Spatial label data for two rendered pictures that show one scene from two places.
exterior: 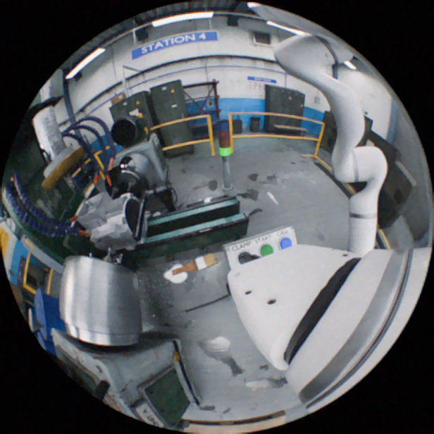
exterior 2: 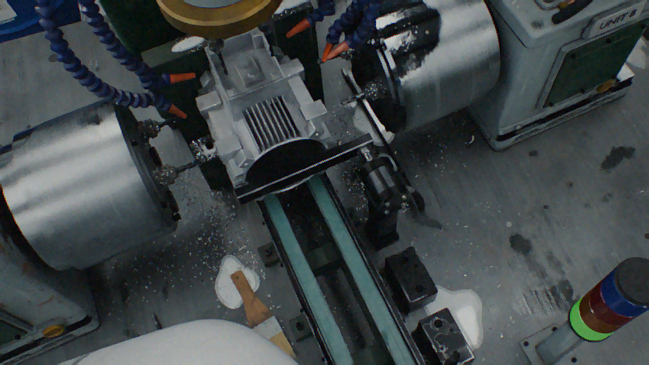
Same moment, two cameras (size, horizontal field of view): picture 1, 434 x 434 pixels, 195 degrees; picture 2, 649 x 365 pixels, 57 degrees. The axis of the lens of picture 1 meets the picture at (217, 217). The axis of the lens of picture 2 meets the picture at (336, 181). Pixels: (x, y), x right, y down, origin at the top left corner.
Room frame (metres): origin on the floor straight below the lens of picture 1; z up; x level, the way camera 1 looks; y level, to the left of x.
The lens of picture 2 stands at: (0.28, -0.21, 1.91)
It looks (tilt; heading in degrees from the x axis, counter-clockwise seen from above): 62 degrees down; 79
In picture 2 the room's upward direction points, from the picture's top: 7 degrees counter-clockwise
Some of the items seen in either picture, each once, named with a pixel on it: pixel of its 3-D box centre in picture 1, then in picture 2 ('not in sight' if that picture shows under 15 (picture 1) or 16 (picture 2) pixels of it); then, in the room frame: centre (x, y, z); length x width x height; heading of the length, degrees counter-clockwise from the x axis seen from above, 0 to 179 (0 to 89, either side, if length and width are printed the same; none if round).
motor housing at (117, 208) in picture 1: (117, 223); (266, 124); (0.28, 0.40, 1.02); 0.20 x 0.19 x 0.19; 98
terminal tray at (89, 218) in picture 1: (96, 211); (248, 75); (0.28, 0.44, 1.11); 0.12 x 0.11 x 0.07; 98
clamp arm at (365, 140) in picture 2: (141, 211); (305, 169); (0.33, 0.29, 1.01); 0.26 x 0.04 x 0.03; 8
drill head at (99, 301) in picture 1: (100, 319); (67, 195); (-0.07, 0.35, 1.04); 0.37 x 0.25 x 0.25; 8
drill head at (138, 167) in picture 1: (132, 175); (430, 48); (0.61, 0.44, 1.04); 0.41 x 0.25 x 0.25; 8
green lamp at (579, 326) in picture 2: (225, 150); (595, 316); (0.65, -0.10, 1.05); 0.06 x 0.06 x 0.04
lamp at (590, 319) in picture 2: (224, 142); (606, 308); (0.65, -0.10, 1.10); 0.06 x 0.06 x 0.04
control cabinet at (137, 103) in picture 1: (139, 130); not in sight; (3.55, 1.70, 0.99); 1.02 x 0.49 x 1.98; 91
